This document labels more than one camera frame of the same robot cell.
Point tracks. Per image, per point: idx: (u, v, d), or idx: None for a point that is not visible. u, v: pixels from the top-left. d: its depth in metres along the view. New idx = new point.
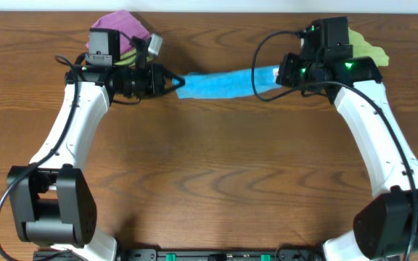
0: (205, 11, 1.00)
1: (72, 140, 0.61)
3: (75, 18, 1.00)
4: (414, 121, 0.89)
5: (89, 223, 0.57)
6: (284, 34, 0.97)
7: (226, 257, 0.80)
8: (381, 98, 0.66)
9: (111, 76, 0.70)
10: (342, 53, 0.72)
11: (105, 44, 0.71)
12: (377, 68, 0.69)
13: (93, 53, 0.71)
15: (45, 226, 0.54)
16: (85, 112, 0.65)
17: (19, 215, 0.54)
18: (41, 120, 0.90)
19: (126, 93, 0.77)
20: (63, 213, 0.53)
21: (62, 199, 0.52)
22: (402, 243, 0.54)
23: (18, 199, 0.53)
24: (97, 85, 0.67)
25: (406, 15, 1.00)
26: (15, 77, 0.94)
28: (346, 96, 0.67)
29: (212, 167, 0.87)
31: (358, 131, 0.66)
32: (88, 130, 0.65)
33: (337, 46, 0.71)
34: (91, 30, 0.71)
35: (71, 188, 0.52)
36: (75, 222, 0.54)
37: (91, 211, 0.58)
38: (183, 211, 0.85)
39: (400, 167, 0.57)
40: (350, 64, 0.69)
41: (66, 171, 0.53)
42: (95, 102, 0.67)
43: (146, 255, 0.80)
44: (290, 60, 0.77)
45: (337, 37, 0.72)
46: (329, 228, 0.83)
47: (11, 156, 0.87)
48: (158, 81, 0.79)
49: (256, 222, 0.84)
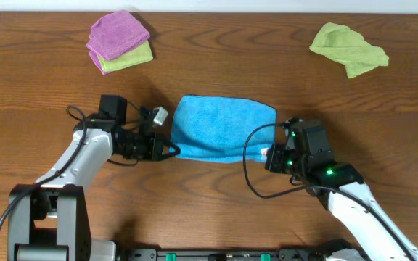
0: (205, 10, 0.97)
1: (78, 168, 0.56)
3: (72, 17, 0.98)
4: (412, 122, 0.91)
5: (83, 252, 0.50)
6: (284, 35, 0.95)
7: (226, 257, 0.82)
8: (367, 195, 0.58)
9: (116, 129, 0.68)
10: (325, 159, 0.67)
11: (115, 106, 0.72)
12: (358, 171, 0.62)
13: (101, 113, 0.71)
15: (37, 254, 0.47)
16: (90, 149, 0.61)
17: (14, 234, 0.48)
18: (43, 122, 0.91)
19: (126, 156, 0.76)
20: (59, 236, 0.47)
21: (60, 218, 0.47)
22: None
23: (15, 217, 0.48)
24: (104, 132, 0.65)
25: (410, 14, 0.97)
26: (16, 77, 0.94)
28: (336, 201, 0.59)
29: (212, 167, 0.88)
31: (355, 228, 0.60)
32: (93, 164, 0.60)
33: (319, 151, 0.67)
34: (102, 96, 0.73)
35: (71, 209, 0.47)
36: (70, 247, 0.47)
37: (85, 238, 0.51)
38: (183, 211, 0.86)
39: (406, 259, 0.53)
40: (332, 170, 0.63)
41: (68, 190, 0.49)
42: (102, 140, 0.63)
43: (146, 255, 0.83)
44: (277, 151, 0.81)
45: (319, 143, 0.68)
46: (328, 228, 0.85)
47: (17, 157, 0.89)
48: (158, 149, 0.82)
49: (255, 222, 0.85)
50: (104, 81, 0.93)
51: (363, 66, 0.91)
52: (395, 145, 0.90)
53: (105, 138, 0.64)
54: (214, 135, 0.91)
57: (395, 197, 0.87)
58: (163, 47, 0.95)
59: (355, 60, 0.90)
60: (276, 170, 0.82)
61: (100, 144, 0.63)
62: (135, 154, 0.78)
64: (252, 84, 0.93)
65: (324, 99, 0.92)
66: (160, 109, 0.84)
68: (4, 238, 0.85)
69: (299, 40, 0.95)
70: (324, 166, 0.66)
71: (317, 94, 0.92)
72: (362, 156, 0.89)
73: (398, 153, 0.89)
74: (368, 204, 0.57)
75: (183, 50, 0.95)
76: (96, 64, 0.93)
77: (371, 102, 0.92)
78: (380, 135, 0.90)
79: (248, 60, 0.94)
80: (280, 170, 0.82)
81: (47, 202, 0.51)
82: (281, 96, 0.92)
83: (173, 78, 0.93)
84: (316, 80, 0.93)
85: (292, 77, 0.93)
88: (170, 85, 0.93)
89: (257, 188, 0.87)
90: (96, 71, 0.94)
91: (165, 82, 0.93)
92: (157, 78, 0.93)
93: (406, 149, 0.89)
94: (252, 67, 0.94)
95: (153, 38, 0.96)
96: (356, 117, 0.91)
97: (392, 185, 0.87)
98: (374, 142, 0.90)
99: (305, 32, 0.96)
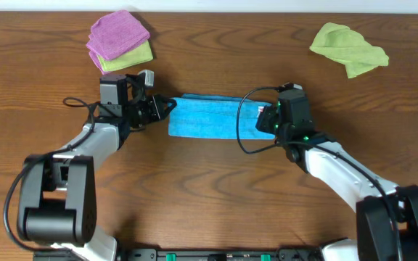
0: (205, 10, 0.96)
1: (88, 146, 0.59)
3: (70, 17, 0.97)
4: (412, 122, 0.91)
5: (90, 222, 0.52)
6: (285, 35, 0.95)
7: (226, 257, 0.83)
8: (338, 148, 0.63)
9: (124, 127, 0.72)
10: (306, 128, 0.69)
11: (115, 96, 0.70)
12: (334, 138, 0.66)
13: (104, 104, 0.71)
15: (45, 221, 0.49)
16: (99, 135, 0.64)
17: (25, 199, 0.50)
18: (43, 122, 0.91)
19: (135, 124, 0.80)
20: (68, 199, 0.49)
21: (70, 183, 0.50)
22: (387, 240, 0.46)
23: (27, 183, 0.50)
24: (112, 125, 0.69)
25: (411, 14, 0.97)
26: (16, 77, 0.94)
28: (312, 157, 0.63)
29: (212, 167, 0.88)
31: (332, 182, 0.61)
32: (101, 147, 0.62)
33: (301, 121, 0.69)
34: (101, 82, 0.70)
35: (81, 174, 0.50)
36: (77, 213, 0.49)
37: (92, 209, 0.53)
38: (183, 211, 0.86)
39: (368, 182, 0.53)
40: (308, 136, 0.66)
41: (78, 158, 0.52)
42: (110, 131, 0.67)
43: (146, 255, 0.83)
44: (268, 113, 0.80)
45: (300, 113, 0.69)
46: (328, 228, 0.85)
47: (17, 158, 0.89)
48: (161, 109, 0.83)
49: (255, 222, 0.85)
50: None
51: (363, 66, 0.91)
52: (395, 145, 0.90)
53: (113, 130, 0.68)
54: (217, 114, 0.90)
57: None
58: (163, 47, 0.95)
59: (355, 59, 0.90)
60: (264, 129, 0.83)
61: (108, 133, 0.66)
62: (142, 120, 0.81)
64: (253, 84, 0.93)
65: (324, 99, 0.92)
66: (146, 72, 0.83)
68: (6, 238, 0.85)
69: (299, 40, 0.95)
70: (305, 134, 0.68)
71: (317, 94, 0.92)
72: (361, 156, 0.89)
73: (397, 154, 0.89)
74: (337, 151, 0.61)
75: (183, 51, 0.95)
76: (96, 64, 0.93)
77: (371, 102, 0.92)
78: (379, 135, 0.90)
79: (247, 60, 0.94)
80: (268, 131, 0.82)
81: (58, 172, 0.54)
82: None
83: (173, 78, 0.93)
84: (316, 80, 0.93)
85: (292, 77, 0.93)
88: (170, 85, 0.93)
89: (257, 188, 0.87)
90: (96, 71, 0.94)
91: (165, 82, 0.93)
92: (157, 78, 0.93)
93: (406, 149, 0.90)
94: (252, 67, 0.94)
95: (153, 38, 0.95)
96: (356, 116, 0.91)
97: None
98: (373, 142, 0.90)
99: (305, 33, 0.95)
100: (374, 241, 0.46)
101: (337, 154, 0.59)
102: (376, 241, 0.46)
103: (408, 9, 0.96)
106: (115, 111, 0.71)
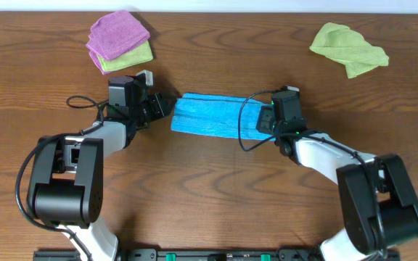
0: (205, 10, 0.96)
1: (97, 134, 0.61)
3: (70, 17, 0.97)
4: (412, 121, 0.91)
5: (96, 203, 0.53)
6: (285, 36, 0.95)
7: (226, 257, 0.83)
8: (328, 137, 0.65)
9: (131, 128, 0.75)
10: (297, 125, 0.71)
11: (123, 98, 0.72)
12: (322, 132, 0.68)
13: (113, 105, 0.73)
15: (54, 199, 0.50)
16: (109, 128, 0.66)
17: (36, 175, 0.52)
18: (43, 122, 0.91)
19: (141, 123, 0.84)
20: (78, 177, 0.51)
21: (80, 162, 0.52)
22: (365, 201, 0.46)
23: (40, 161, 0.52)
24: (121, 125, 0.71)
25: (411, 14, 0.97)
26: (16, 77, 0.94)
28: (302, 145, 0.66)
29: (212, 167, 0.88)
31: (320, 167, 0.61)
32: (111, 140, 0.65)
33: (293, 119, 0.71)
34: (111, 84, 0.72)
35: (91, 153, 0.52)
36: (85, 192, 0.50)
37: (99, 191, 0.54)
38: (183, 211, 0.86)
39: (348, 154, 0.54)
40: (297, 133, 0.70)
41: (90, 140, 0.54)
42: (118, 127, 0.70)
43: (146, 255, 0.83)
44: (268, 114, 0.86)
45: (292, 111, 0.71)
46: (328, 228, 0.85)
47: (17, 157, 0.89)
48: (165, 107, 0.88)
49: (255, 222, 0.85)
50: (104, 81, 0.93)
51: (363, 66, 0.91)
52: (395, 144, 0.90)
53: (120, 126, 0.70)
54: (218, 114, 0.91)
57: None
58: (163, 47, 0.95)
59: (355, 59, 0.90)
60: (265, 132, 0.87)
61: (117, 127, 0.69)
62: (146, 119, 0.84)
64: (252, 84, 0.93)
65: (324, 99, 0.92)
66: (145, 72, 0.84)
68: (6, 237, 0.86)
69: (299, 40, 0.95)
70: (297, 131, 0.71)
71: (317, 93, 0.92)
72: None
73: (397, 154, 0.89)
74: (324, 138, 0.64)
75: (182, 51, 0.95)
76: (96, 64, 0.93)
77: (370, 102, 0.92)
78: (379, 135, 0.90)
79: (247, 60, 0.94)
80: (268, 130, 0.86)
81: (68, 154, 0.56)
82: None
83: (173, 78, 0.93)
84: (316, 80, 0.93)
85: (292, 77, 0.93)
88: (170, 85, 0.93)
89: (257, 188, 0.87)
90: (96, 71, 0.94)
91: (165, 82, 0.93)
92: (157, 78, 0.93)
93: (406, 149, 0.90)
94: (252, 67, 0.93)
95: (153, 39, 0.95)
96: (356, 116, 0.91)
97: None
98: (373, 142, 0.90)
99: (305, 33, 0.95)
100: (353, 203, 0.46)
101: (323, 138, 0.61)
102: (354, 202, 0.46)
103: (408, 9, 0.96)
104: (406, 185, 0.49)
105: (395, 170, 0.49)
106: (123, 112, 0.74)
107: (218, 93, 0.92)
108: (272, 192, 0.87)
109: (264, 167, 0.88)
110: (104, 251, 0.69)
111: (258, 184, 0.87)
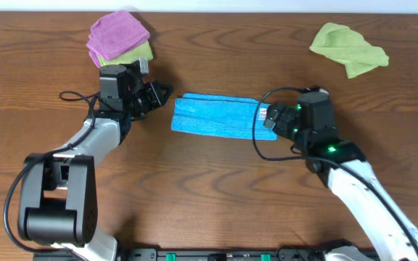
0: (205, 10, 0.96)
1: (87, 146, 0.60)
3: (70, 17, 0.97)
4: (412, 121, 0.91)
5: (90, 222, 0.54)
6: (285, 36, 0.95)
7: (226, 257, 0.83)
8: (371, 175, 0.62)
9: (125, 122, 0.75)
10: (329, 135, 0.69)
11: (115, 89, 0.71)
12: (359, 148, 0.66)
13: (105, 98, 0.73)
15: (46, 220, 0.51)
16: (99, 131, 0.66)
17: (25, 199, 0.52)
18: (43, 122, 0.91)
19: (137, 114, 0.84)
20: (69, 199, 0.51)
21: (70, 185, 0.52)
22: None
23: (28, 182, 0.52)
24: (113, 120, 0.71)
25: (411, 14, 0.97)
26: (16, 77, 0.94)
28: (337, 177, 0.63)
29: (212, 167, 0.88)
31: (360, 212, 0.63)
32: (101, 143, 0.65)
33: (324, 127, 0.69)
34: (101, 75, 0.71)
35: (82, 175, 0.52)
36: (78, 214, 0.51)
37: (92, 209, 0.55)
38: (183, 211, 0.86)
39: (404, 238, 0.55)
40: (334, 148, 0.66)
41: (80, 158, 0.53)
42: (110, 127, 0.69)
43: (146, 255, 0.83)
44: (286, 114, 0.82)
45: (324, 119, 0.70)
46: (328, 228, 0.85)
47: (18, 157, 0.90)
48: (160, 96, 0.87)
49: (255, 221, 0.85)
50: None
51: (363, 66, 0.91)
52: (395, 144, 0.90)
53: (114, 125, 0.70)
54: (219, 113, 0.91)
57: (395, 196, 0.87)
58: (162, 47, 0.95)
59: (354, 60, 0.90)
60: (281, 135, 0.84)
61: (109, 129, 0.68)
62: (142, 110, 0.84)
64: (252, 84, 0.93)
65: None
66: (140, 59, 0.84)
68: (6, 237, 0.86)
69: (299, 40, 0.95)
70: (329, 142, 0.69)
71: None
72: None
73: (397, 154, 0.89)
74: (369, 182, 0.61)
75: (182, 51, 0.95)
76: (96, 64, 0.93)
77: (370, 102, 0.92)
78: (379, 135, 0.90)
79: (247, 60, 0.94)
80: (284, 134, 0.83)
81: (58, 172, 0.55)
82: (281, 95, 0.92)
83: (173, 79, 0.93)
84: (316, 80, 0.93)
85: (292, 77, 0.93)
88: (170, 85, 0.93)
89: (257, 188, 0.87)
90: (96, 71, 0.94)
91: (165, 82, 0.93)
92: (157, 78, 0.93)
93: (406, 149, 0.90)
94: (252, 67, 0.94)
95: (154, 39, 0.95)
96: (356, 116, 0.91)
97: (392, 184, 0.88)
98: (373, 142, 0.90)
99: (304, 33, 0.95)
100: None
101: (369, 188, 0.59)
102: None
103: (408, 9, 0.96)
104: None
105: None
106: (116, 104, 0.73)
107: (218, 93, 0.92)
108: (272, 192, 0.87)
109: (264, 167, 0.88)
110: (103, 259, 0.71)
111: (258, 184, 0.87)
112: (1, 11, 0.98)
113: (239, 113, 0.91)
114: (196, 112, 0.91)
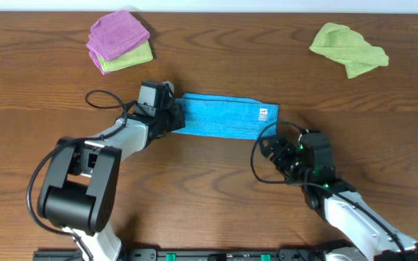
0: (205, 10, 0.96)
1: (119, 140, 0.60)
3: (70, 17, 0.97)
4: (412, 121, 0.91)
5: (106, 212, 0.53)
6: (286, 36, 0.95)
7: (226, 257, 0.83)
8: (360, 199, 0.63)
9: (152, 128, 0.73)
10: (326, 175, 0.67)
11: (152, 99, 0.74)
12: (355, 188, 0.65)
13: (141, 104, 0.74)
15: (64, 202, 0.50)
16: (130, 130, 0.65)
17: (49, 178, 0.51)
18: (43, 122, 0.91)
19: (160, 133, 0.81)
20: (91, 186, 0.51)
21: (95, 172, 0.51)
22: None
23: (54, 163, 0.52)
24: (144, 125, 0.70)
25: (411, 14, 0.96)
26: (16, 77, 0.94)
28: (330, 206, 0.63)
29: (212, 167, 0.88)
31: (350, 235, 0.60)
32: (129, 145, 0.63)
33: (323, 168, 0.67)
34: (144, 84, 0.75)
35: (107, 165, 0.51)
36: (96, 201, 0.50)
37: (109, 200, 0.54)
38: (183, 211, 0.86)
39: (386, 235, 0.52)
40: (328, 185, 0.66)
41: (108, 149, 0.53)
42: (139, 128, 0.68)
43: (147, 255, 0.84)
44: (287, 148, 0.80)
45: (324, 161, 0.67)
46: (329, 228, 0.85)
47: (18, 157, 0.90)
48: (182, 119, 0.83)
49: (256, 221, 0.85)
50: (104, 80, 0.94)
51: (363, 66, 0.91)
52: (395, 144, 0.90)
53: (142, 127, 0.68)
54: (220, 113, 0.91)
57: (394, 196, 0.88)
58: (163, 47, 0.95)
59: (354, 60, 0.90)
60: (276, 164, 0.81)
61: (138, 129, 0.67)
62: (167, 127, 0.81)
64: (253, 84, 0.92)
65: (324, 98, 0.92)
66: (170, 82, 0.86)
68: (7, 237, 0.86)
69: (299, 40, 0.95)
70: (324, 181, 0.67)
71: (317, 94, 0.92)
72: (362, 156, 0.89)
73: (397, 154, 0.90)
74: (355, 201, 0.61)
75: (182, 51, 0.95)
76: (96, 64, 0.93)
77: (370, 102, 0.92)
78: (379, 135, 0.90)
79: (247, 60, 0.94)
80: (279, 166, 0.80)
81: (86, 157, 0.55)
82: (281, 95, 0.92)
83: (174, 79, 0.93)
84: (316, 80, 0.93)
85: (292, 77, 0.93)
88: None
89: (257, 188, 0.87)
90: (96, 71, 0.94)
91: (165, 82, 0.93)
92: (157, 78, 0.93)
93: (406, 149, 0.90)
94: (252, 67, 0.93)
95: (154, 39, 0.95)
96: (356, 116, 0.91)
97: (392, 184, 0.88)
98: (373, 142, 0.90)
99: (305, 33, 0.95)
100: None
101: (356, 204, 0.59)
102: None
103: (408, 8, 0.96)
104: None
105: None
106: (149, 112, 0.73)
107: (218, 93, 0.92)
108: (272, 192, 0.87)
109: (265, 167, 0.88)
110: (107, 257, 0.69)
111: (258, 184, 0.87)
112: (1, 11, 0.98)
113: (240, 113, 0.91)
114: (196, 111, 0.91)
